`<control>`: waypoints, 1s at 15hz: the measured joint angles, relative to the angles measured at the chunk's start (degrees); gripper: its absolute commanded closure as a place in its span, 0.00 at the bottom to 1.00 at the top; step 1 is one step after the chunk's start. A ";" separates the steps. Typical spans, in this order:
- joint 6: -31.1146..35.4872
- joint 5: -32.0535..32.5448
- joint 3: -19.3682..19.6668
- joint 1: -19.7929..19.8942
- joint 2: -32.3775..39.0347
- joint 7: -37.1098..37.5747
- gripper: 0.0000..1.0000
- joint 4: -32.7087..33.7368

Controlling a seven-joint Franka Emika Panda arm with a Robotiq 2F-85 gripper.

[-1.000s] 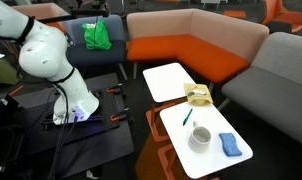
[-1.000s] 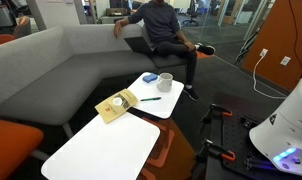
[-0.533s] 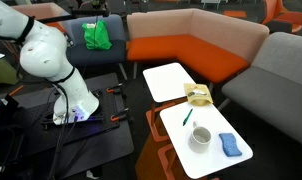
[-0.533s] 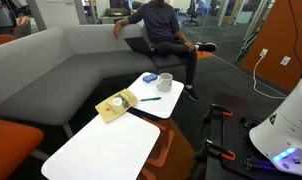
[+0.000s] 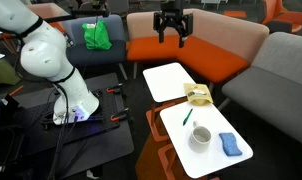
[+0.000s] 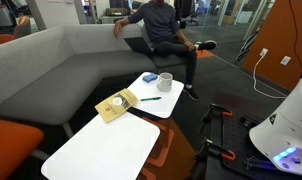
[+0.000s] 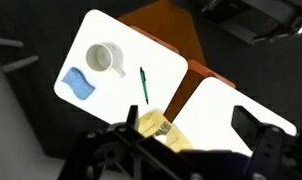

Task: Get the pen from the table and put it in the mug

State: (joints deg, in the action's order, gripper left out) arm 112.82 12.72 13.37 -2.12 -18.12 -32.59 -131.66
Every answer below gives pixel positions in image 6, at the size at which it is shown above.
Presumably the green pen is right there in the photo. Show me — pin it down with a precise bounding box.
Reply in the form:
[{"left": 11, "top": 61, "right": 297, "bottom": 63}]
[{"left": 139, "top": 96, "right": 162, "bottom": 102}]

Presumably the white ceramic mug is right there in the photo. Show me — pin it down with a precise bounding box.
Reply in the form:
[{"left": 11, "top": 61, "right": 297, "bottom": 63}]
[{"left": 156, "top": 72, "right": 174, "bottom": 93}]

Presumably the blue sponge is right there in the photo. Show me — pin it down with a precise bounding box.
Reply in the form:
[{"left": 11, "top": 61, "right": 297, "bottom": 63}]
[{"left": 142, "top": 72, "right": 159, "bottom": 84}]

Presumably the white rounded side tabletop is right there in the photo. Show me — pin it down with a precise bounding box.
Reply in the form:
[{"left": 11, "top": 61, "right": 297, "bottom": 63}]
[
  {"left": 40, "top": 111, "right": 161, "bottom": 180},
  {"left": 126, "top": 71, "right": 185, "bottom": 120}
]

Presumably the black laptop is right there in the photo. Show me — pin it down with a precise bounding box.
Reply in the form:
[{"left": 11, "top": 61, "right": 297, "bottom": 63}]
[{"left": 123, "top": 36, "right": 157, "bottom": 56}]

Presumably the seated person in dark clothes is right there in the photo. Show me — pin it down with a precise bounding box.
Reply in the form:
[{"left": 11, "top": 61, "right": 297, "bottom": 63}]
[{"left": 112, "top": 0, "right": 218, "bottom": 102}]

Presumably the cardboard box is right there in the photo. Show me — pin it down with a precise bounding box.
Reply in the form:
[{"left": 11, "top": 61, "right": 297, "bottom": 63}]
[{"left": 105, "top": 7, "right": 130, "bottom": 17}]

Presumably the black office chair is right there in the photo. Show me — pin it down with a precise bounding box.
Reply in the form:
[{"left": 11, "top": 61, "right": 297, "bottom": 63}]
[{"left": 182, "top": 0, "right": 200, "bottom": 27}]

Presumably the black robot cart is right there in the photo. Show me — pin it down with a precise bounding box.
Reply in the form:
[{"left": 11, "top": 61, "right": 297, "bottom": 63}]
[{"left": 190, "top": 91, "right": 302, "bottom": 180}]

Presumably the black leaning stand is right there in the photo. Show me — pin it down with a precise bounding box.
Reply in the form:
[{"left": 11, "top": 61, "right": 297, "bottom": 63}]
[{"left": 235, "top": 28, "right": 261, "bottom": 64}]

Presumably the gray upholstered sofa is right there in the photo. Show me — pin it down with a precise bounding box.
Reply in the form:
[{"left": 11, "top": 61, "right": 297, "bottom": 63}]
[{"left": 0, "top": 23, "right": 189, "bottom": 127}]

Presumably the gray and orange armchair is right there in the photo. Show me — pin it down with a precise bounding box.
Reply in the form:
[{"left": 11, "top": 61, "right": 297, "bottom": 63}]
[{"left": 13, "top": 15, "right": 33, "bottom": 39}]

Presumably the orange lounge chair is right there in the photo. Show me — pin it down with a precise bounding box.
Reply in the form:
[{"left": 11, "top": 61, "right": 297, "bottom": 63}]
[{"left": 0, "top": 33, "right": 16, "bottom": 48}]

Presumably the orange side table frame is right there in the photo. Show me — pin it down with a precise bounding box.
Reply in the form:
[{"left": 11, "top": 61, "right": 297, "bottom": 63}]
[
  {"left": 141, "top": 116, "right": 176, "bottom": 168},
  {"left": 139, "top": 166, "right": 159, "bottom": 180}
]

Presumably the black clamp with orange handle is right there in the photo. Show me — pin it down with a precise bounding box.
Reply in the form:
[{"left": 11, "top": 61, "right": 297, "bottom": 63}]
[
  {"left": 195, "top": 139, "right": 236, "bottom": 164},
  {"left": 200, "top": 103, "right": 234, "bottom": 133}
]

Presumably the black mounting bracket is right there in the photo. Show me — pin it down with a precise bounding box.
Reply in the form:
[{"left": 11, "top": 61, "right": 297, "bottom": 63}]
[{"left": 240, "top": 115, "right": 260, "bottom": 130}]

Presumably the white power cable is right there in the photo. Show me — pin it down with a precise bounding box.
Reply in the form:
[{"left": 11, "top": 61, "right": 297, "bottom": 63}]
[{"left": 252, "top": 54, "right": 288, "bottom": 100}]

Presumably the white wall outlet with plug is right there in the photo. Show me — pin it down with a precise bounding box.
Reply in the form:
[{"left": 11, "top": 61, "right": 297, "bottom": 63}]
[{"left": 259, "top": 47, "right": 269, "bottom": 58}]

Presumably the black cable on wall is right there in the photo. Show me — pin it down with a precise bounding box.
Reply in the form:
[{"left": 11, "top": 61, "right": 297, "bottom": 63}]
[{"left": 288, "top": 0, "right": 302, "bottom": 73}]

